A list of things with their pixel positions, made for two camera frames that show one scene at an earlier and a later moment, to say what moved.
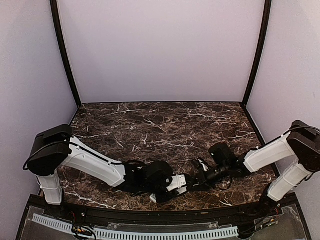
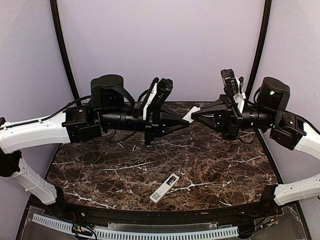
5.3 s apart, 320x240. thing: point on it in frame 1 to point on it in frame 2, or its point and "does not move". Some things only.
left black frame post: (55, 13) does not move
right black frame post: (264, 33) does not move
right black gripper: (204, 183) to (227, 118)
